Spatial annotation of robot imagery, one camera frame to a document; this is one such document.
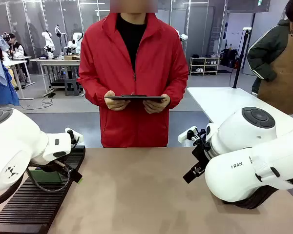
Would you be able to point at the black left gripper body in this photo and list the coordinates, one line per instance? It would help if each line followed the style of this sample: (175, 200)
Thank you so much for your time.
(48, 166)

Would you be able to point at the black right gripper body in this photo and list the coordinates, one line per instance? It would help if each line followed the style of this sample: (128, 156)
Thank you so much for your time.
(203, 156)

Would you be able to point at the green PCB board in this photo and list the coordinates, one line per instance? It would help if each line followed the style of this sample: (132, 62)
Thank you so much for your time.
(45, 177)

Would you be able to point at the black clipboard with paper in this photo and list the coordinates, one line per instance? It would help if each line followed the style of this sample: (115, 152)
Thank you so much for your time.
(136, 98)

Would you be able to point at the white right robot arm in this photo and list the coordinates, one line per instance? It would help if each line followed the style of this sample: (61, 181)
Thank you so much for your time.
(234, 175)

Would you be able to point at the person's left forearm red sleeve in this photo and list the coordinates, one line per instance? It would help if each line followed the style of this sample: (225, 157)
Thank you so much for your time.
(177, 95)

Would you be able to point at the person's right forearm red sleeve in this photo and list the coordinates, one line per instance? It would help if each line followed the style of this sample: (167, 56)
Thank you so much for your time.
(92, 93)

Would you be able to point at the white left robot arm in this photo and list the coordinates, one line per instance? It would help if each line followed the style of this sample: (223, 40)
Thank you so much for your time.
(12, 146)

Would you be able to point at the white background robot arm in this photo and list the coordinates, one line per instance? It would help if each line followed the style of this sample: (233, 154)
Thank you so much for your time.
(59, 34)
(75, 40)
(48, 41)

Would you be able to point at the black slotted PCB rack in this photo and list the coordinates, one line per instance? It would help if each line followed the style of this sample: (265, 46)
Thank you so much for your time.
(34, 207)

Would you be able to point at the person's left hand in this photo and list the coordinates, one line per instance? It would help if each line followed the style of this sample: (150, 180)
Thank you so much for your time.
(156, 107)

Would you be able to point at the person's right hand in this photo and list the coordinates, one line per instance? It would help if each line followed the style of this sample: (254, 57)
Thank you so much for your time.
(114, 104)

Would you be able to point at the white rounded table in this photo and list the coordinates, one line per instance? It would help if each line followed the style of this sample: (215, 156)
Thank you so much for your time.
(222, 102)

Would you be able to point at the black shallow tray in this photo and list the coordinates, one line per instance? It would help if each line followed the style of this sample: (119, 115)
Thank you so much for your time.
(256, 201)

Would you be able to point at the person in red jacket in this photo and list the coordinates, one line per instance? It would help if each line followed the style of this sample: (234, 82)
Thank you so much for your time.
(136, 126)

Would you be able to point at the grey step stool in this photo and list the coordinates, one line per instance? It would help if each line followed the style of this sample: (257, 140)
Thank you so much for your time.
(73, 87)

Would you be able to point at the white wooden shoe shelf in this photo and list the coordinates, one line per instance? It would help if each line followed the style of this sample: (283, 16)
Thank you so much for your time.
(205, 65)

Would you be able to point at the person in blue shirt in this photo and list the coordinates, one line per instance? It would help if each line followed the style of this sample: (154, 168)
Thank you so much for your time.
(0, 85)

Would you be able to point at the black equipment cases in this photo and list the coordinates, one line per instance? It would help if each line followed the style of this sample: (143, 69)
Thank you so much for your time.
(228, 57)

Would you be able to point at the grey lab workbench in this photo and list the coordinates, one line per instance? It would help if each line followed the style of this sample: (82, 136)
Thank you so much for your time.
(56, 61)

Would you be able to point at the black tripod pole stand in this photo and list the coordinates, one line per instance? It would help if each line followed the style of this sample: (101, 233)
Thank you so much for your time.
(240, 56)

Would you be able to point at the white height-adjustable desk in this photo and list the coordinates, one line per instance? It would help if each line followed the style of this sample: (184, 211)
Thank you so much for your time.
(17, 62)

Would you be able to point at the black sign box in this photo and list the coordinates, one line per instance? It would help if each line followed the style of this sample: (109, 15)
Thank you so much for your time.
(43, 57)

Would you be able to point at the brown cardboard box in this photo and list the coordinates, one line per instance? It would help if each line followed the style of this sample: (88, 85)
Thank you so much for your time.
(72, 57)

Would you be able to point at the person in brown apron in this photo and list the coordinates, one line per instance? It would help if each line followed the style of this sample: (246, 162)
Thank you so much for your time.
(283, 73)

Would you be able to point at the seated person with headset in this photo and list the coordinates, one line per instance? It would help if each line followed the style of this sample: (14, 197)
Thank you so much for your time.
(15, 48)

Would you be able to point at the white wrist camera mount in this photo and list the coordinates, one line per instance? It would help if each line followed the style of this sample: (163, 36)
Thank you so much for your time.
(184, 136)
(78, 139)

